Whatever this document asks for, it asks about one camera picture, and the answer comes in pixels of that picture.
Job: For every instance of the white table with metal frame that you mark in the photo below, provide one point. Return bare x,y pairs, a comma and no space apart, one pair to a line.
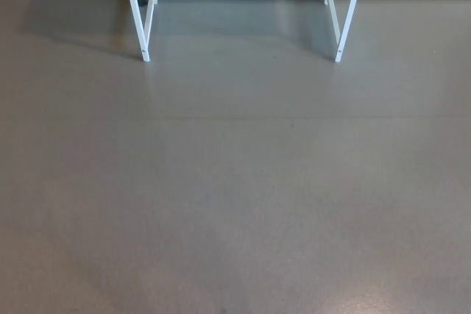
140,34

